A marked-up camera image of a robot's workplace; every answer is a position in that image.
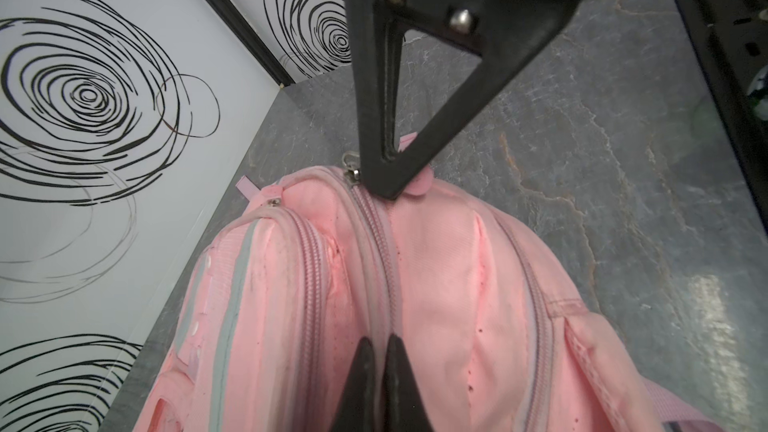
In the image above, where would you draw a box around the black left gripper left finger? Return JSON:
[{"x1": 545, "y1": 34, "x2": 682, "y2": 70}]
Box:
[{"x1": 329, "y1": 337, "x2": 376, "y2": 432}]

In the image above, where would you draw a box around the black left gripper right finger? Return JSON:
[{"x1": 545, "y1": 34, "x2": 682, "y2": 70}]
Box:
[{"x1": 383, "y1": 334, "x2": 433, "y2": 432}]

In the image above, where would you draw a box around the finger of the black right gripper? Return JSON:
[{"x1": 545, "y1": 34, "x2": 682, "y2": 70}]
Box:
[{"x1": 344, "y1": 0, "x2": 583, "y2": 200}]

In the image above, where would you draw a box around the pink student backpack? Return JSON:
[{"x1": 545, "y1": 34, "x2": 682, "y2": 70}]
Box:
[{"x1": 135, "y1": 157, "x2": 716, "y2": 431}]

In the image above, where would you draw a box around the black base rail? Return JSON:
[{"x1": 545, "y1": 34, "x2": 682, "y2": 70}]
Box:
[{"x1": 675, "y1": 0, "x2": 767, "y2": 220}]

